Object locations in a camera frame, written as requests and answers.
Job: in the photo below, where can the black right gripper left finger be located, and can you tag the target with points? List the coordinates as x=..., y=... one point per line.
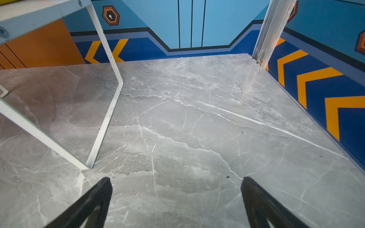
x=89, y=211

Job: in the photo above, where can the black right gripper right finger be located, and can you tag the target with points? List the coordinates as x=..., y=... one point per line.
x=263, y=210

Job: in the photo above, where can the yellow spaghetti pack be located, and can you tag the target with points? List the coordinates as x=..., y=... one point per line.
x=3, y=2

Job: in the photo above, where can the white metal shelf rack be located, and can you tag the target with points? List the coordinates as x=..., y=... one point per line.
x=21, y=17

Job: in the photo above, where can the aluminium corner post right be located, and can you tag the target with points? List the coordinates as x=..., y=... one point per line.
x=273, y=25

